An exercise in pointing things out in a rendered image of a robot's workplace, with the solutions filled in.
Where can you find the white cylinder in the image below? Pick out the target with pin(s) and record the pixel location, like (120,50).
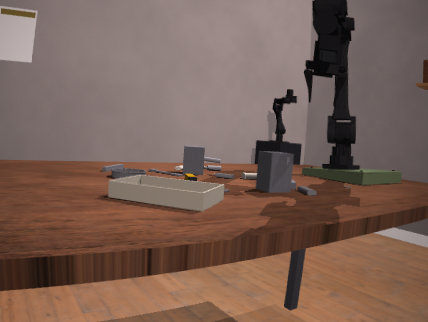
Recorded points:
(249,175)

